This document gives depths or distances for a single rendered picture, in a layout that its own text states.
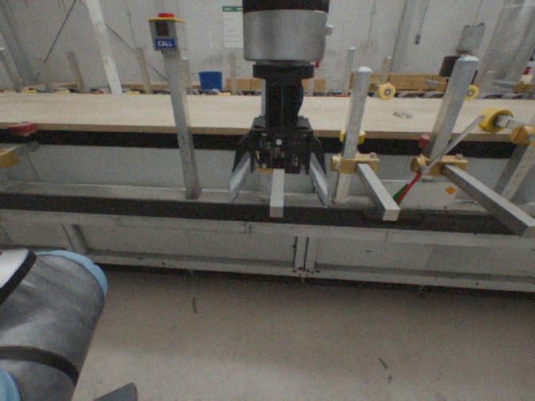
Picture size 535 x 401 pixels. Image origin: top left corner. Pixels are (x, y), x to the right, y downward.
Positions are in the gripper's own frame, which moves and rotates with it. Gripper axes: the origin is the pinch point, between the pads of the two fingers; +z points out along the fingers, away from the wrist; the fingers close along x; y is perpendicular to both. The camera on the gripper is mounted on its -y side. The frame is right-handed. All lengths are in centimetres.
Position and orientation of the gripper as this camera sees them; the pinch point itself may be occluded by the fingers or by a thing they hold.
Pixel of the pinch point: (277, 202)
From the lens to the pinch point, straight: 40.8
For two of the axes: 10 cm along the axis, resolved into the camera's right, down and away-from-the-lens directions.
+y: -0.7, 5.0, -8.6
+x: 10.0, 0.3, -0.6
